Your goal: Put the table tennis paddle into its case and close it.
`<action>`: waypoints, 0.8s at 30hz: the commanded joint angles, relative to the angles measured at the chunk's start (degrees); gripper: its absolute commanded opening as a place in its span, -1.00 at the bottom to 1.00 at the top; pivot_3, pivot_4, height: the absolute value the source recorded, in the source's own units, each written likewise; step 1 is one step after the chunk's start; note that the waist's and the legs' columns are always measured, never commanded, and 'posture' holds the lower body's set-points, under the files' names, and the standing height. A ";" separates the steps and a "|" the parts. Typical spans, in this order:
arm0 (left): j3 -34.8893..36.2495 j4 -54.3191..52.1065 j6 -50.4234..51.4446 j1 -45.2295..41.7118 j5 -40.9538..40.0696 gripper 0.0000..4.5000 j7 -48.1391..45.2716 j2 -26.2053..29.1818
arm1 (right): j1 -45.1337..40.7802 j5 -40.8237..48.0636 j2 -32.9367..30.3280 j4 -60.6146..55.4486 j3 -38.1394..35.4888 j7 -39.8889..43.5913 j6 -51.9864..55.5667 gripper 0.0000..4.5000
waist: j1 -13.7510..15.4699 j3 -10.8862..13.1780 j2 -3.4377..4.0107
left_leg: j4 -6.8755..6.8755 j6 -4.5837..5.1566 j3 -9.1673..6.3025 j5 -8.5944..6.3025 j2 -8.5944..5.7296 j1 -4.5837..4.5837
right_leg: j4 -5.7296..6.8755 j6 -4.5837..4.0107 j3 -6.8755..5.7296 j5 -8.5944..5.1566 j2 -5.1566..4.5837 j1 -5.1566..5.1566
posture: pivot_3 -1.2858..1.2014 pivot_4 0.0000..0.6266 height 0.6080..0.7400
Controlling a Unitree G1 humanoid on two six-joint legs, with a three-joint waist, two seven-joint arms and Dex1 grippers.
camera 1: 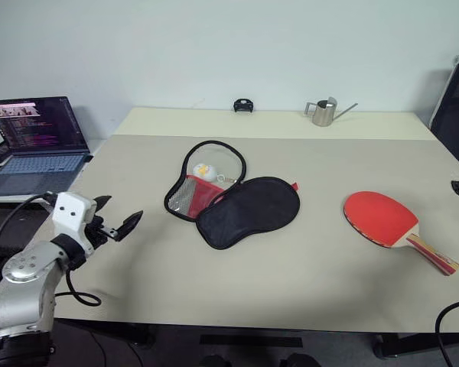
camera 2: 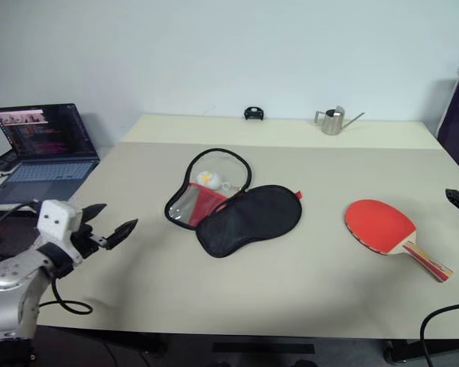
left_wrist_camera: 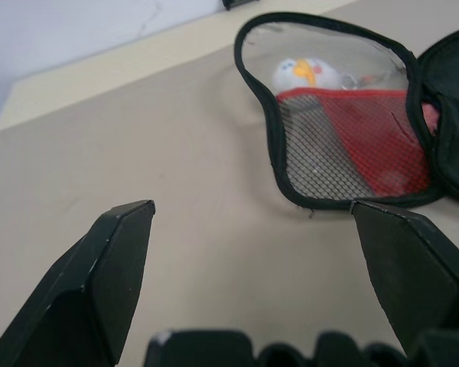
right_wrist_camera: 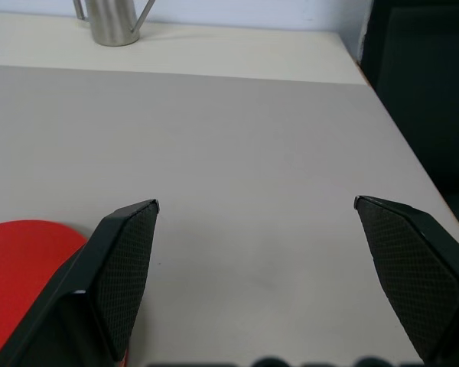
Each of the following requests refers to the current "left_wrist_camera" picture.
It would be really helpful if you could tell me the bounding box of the white chicken toy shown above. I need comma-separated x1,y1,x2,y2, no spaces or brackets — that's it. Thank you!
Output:
272,56,332,91

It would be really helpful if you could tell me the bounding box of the small black plastic object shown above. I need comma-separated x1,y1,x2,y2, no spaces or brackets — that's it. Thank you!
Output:
221,0,259,11

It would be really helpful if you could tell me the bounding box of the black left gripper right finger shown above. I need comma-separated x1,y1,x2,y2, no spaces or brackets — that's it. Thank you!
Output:
350,200,459,356

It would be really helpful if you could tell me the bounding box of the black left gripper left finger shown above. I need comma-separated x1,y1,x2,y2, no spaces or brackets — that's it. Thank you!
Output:
0,199,157,367

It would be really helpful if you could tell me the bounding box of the red mesh bag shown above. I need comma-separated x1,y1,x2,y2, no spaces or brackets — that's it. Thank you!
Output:
233,11,459,211

